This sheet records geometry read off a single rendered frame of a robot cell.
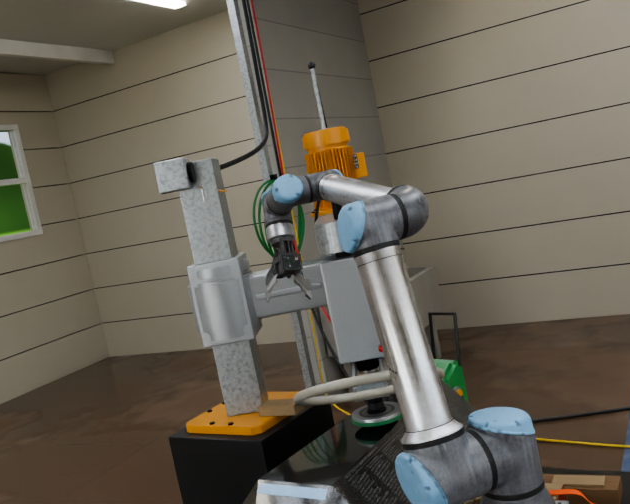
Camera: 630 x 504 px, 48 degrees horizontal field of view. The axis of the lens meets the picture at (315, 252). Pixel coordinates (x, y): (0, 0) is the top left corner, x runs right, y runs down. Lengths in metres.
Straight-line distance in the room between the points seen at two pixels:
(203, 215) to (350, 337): 1.05
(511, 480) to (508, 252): 5.92
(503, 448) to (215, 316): 2.01
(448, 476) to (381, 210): 0.62
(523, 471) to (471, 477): 0.14
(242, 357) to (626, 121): 4.83
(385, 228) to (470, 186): 5.94
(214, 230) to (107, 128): 6.54
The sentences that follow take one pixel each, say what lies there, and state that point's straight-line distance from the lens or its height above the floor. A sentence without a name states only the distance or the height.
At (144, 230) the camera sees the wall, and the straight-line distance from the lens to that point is 9.70.
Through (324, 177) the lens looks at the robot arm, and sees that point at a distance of 2.22.
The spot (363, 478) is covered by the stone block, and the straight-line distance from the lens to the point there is 2.71.
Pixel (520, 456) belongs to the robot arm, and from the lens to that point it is 1.78.
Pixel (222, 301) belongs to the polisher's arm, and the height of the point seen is 1.37.
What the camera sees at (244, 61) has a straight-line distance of 5.53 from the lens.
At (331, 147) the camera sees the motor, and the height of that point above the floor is 1.99.
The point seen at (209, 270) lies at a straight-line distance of 3.46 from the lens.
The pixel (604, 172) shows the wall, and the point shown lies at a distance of 7.38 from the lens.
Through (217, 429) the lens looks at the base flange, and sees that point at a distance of 3.58.
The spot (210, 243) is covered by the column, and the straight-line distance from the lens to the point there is 3.50.
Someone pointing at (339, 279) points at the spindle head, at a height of 1.44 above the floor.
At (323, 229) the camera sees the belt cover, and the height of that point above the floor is 1.65.
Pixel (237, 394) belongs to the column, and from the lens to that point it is 3.63.
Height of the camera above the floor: 1.83
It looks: 5 degrees down
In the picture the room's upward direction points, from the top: 11 degrees counter-clockwise
